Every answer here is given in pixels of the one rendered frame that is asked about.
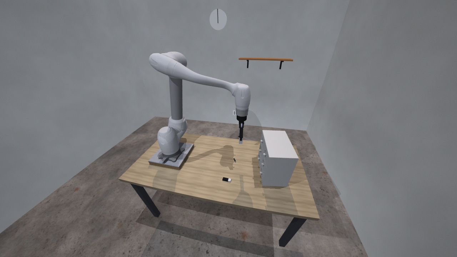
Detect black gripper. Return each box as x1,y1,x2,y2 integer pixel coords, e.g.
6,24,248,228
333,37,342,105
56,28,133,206
237,116,247,144

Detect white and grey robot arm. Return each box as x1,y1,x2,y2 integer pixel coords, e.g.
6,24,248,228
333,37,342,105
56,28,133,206
149,52,251,163

